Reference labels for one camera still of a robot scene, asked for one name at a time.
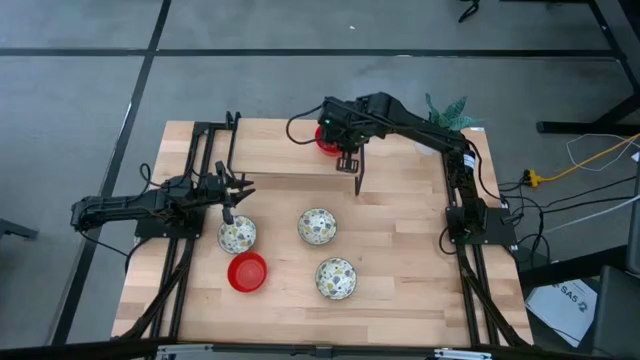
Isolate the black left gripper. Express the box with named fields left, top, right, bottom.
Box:
left=209, top=159, right=257, bottom=226

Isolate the yellow bowl patterned white inside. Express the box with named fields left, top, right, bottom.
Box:
left=297, top=207, right=338, bottom=246
left=314, top=256, right=358, bottom=301
left=217, top=214, right=258, bottom=255

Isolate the white plant pot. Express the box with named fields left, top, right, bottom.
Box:
left=413, top=140, right=441, bottom=157

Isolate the green leafy plant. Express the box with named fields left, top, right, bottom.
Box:
left=424, top=92, right=484, bottom=132

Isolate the black desk leg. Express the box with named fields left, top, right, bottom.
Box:
left=537, top=0, right=640, bottom=136

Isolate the grey furniture leg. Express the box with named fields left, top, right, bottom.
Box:
left=0, top=218, right=39, bottom=242

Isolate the printed white paper sheet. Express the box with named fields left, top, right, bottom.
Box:
left=524, top=278, right=599, bottom=349

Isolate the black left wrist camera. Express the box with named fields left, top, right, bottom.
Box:
left=198, top=172, right=220, bottom=197

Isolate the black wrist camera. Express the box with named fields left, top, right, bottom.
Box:
left=319, top=98, right=347, bottom=144
left=198, top=172, right=220, bottom=197

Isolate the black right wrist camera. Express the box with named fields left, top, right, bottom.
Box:
left=319, top=98, right=347, bottom=144

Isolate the wooden shelf black metal frame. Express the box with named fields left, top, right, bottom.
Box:
left=225, top=110, right=366, bottom=197

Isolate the black camera cable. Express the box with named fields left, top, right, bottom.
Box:
left=285, top=103, right=324, bottom=147

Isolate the silver frame bracket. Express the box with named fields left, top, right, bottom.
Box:
left=433, top=348, right=494, bottom=360
left=157, top=343, right=216, bottom=360

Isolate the black power cable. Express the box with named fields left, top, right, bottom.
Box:
left=497, top=173, right=640, bottom=261

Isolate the yellow power cord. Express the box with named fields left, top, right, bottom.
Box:
left=523, top=132, right=640, bottom=187

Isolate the white cable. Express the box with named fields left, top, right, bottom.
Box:
left=566, top=132, right=640, bottom=174

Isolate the black aluminium rig frame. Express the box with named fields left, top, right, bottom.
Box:
left=0, top=110, right=640, bottom=360

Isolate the grey post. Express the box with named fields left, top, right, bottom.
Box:
left=627, top=164, right=640, bottom=276

